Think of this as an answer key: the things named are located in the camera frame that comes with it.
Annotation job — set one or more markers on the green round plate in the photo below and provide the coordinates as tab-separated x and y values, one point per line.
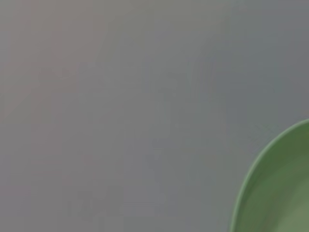
282	183

